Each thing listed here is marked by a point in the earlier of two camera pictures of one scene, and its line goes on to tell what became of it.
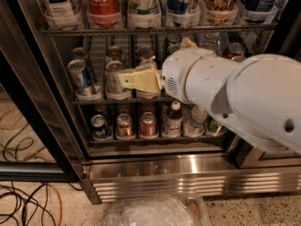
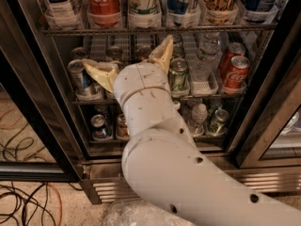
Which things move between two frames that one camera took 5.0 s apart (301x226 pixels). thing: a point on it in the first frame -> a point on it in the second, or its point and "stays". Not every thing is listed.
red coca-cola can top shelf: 103,5 stays
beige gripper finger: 147,80 -> 104,72
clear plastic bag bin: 166,209 stays
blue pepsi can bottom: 100,129 stays
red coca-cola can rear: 235,49 stays
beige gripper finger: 187,43 -> 163,55
